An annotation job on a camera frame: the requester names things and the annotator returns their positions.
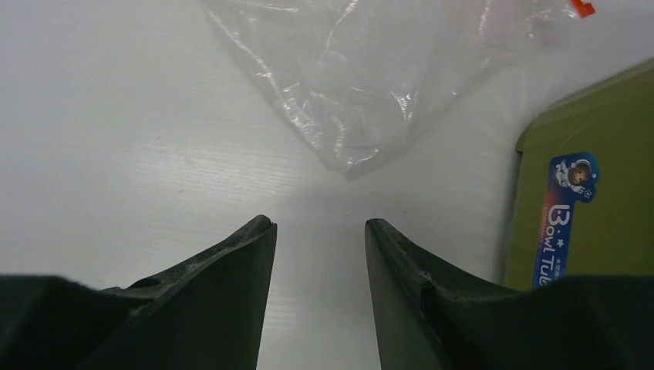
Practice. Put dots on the olive green plastic tub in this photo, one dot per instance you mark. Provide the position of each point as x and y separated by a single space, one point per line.
584 196

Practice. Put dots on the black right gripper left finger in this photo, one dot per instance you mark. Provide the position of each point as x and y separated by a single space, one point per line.
206 312

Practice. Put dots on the clear zip top bag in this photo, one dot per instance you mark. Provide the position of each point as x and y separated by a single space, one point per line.
359 81

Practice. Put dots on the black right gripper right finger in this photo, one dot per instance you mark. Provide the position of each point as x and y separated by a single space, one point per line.
429 314

